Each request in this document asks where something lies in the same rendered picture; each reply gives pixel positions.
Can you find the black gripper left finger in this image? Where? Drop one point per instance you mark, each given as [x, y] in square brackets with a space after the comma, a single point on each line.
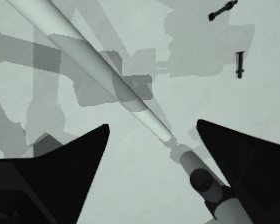
[58, 182]

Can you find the grey post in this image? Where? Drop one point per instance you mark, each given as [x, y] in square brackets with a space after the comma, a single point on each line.
[229, 212]

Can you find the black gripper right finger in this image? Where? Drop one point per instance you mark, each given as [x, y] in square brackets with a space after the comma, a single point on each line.
[250, 165]

